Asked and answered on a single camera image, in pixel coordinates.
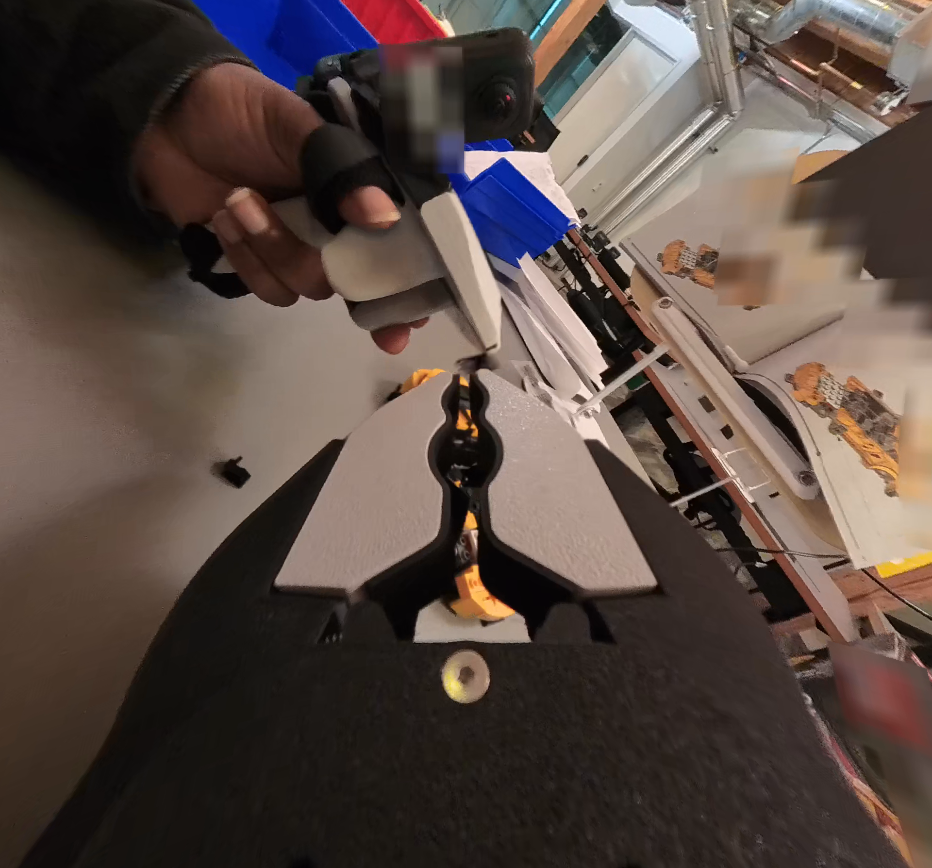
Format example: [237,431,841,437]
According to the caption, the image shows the person's left hand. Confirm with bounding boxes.
[134,63,432,357]

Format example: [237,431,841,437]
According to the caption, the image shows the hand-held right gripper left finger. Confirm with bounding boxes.
[273,371,468,600]

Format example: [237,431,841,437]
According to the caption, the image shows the blue plastic storage bin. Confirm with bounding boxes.
[451,141,578,259]
[138,0,380,91]

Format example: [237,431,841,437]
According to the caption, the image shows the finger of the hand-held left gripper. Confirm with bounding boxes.
[421,189,505,355]

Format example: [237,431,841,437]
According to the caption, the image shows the silver ventilation duct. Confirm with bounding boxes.
[761,0,922,53]

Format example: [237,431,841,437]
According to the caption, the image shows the white book stand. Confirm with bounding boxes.
[650,296,827,501]

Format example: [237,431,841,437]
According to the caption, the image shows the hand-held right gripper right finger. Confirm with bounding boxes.
[472,369,661,600]

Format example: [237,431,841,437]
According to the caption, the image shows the white paper sheets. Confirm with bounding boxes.
[501,252,609,396]

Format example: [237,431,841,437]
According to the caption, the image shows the lego instruction booklet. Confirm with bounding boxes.
[782,360,932,570]

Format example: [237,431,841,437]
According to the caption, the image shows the orange lego car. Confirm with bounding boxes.
[397,369,518,621]

